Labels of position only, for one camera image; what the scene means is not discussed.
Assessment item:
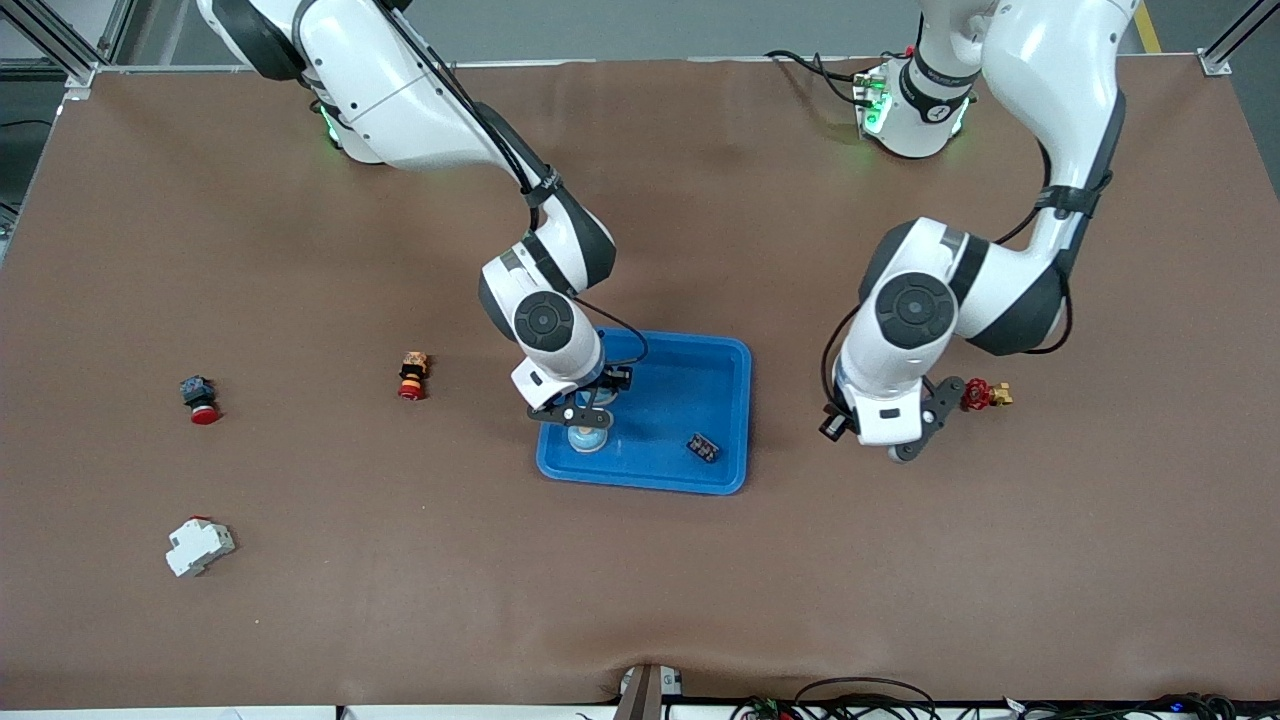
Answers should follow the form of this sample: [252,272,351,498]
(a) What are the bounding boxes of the black arm base cables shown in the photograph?
[765,48,873,109]

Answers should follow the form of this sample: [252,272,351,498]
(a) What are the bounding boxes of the aluminium frame profile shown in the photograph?
[0,0,137,93]
[1200,0,1277,77]

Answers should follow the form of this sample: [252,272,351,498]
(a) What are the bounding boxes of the tangled cable bundle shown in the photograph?
[730,677,1280,720]

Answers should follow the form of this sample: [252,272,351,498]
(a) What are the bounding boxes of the grey metal camera post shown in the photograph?
[618,664,684,720]

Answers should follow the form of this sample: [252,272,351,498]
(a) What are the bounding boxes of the blue plastic tray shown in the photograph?
[536,325,753,496]

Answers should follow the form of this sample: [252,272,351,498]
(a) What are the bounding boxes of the brown table mat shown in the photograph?
[0,55,1280,709]

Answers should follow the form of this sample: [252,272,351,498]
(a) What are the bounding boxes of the red emergency stop button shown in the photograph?
[180,375,221,426]

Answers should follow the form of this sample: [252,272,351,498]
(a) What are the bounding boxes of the white circuit breaker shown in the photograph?
[165,516,237,579]

